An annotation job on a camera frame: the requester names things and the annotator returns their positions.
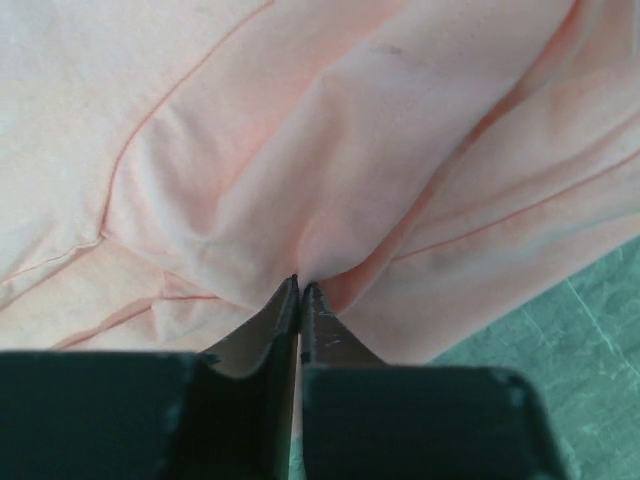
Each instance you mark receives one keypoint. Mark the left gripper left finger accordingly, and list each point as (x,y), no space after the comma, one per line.
(243,352)

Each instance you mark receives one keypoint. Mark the pink t shirt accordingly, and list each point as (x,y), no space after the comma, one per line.
(432,164)

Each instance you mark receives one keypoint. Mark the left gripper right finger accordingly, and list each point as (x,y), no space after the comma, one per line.
(326,341)

